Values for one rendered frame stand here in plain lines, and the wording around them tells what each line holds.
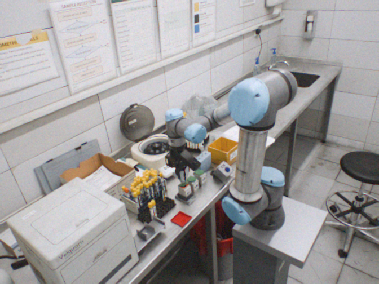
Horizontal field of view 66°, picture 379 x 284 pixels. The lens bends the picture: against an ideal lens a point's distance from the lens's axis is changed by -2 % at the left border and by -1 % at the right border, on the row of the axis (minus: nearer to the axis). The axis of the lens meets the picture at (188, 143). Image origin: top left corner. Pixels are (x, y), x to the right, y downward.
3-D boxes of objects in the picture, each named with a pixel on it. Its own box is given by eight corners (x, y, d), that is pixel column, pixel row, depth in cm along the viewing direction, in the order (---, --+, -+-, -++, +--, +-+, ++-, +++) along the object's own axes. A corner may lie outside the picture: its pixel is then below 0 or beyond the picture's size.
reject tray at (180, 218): (182, 227, 126) (182, 226, 126) (170, 221, 130) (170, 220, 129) (192, 217, 130) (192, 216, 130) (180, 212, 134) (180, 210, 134)
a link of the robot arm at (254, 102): (268, 213, 110) (296, 76, 79) (242, 235, 102) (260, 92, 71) (244, 196, 118) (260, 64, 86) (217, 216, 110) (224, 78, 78)
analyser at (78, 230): (78, 321, 94) (48, 261, 79) (35, 277, 110) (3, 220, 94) (145, 256, 115) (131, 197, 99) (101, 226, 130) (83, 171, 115)
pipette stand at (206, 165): (203, 178, 154) (202, 163, 149) (193, 174, 158) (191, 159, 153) (214, 168, 161) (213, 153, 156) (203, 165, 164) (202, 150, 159)
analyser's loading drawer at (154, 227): (129, 262, 110) (127, 253, 107) (118, 254, 114) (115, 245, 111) (166, 228, 124) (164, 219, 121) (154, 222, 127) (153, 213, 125)
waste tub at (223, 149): (227, 169, 160) (227, 153, 155) (207, 161, 168) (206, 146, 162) (240, 157, 168) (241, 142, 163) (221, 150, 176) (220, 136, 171)
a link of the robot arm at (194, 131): (214, 119, 114) (194, 111, 121) (191, 130, 108) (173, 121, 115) (214, 137, 118) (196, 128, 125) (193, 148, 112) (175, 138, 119)
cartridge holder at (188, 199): (189, 205, 138) (188, 199, 136) (174, 198, 143) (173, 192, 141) (196, 198, 141) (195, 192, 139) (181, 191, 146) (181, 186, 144)
